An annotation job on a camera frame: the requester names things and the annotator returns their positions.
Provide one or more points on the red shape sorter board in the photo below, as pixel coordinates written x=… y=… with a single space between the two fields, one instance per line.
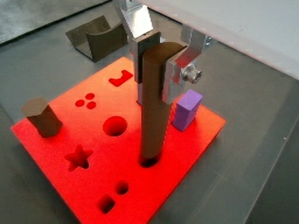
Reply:
x=90 y=160

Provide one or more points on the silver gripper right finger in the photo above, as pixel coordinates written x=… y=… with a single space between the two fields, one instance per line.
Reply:
x=181 y=66

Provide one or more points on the purple rectangular block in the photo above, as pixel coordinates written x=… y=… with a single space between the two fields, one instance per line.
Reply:
x=186 y=109

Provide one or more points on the brown oval cylinder peg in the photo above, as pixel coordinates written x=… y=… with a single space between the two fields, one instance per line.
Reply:
x=155 y=112

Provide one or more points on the dark grey curved fixture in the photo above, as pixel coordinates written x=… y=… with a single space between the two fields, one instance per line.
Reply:
x=97 y=39

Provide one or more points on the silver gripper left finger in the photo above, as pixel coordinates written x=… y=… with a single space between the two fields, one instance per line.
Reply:
x=142 y=34

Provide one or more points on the brown hexagonal peg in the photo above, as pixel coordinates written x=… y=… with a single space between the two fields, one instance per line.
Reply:
x=39 y=113

